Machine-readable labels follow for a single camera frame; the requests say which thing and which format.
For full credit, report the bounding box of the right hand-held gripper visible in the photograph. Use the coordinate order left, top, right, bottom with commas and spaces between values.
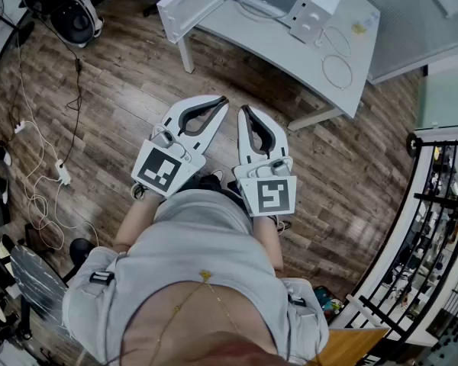
232, 104, 298, 218

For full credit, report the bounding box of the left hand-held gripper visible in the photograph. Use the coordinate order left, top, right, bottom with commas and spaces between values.
131, 94, 231, 200

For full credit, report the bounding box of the person's left forearm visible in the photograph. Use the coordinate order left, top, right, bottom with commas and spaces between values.
116, 194, 165, 251

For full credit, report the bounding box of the person's right forearm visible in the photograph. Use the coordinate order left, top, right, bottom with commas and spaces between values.
253, 215, 285, 272

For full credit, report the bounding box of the white curved table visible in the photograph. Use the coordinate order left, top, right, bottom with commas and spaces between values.
177, 0, 381, 131

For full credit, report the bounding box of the white microwave oven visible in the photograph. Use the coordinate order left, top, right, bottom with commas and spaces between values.
156, 0, 348, 45

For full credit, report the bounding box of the person's grey top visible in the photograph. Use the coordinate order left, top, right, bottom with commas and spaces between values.
63, 188, 330, 365

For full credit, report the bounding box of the white power strip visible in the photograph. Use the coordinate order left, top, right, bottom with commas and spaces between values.
55, 159, 73, 185

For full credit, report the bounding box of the black white floor fan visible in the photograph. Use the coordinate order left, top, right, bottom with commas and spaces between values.
49, 0, 105, 49

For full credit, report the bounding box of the teal patterned bag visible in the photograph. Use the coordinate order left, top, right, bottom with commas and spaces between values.
312, 286, 344, 319

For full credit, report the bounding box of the black metal shelf rack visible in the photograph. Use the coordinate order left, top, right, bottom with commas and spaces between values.
343, 131, 458, 361

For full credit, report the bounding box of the dark marble round table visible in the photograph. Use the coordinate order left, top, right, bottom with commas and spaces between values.
9, 244, 69, 319

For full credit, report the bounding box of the wooden board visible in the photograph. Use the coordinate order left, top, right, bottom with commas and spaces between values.
327, 328, 390, 366

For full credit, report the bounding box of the white power cable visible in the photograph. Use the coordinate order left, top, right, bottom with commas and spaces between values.
314, 24, 352, 59

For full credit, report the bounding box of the black floor cable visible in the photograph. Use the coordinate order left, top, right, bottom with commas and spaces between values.
34, 11, 84, 167

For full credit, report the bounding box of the gold necklace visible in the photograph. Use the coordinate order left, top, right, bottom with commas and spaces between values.
152, 268, 245, 358

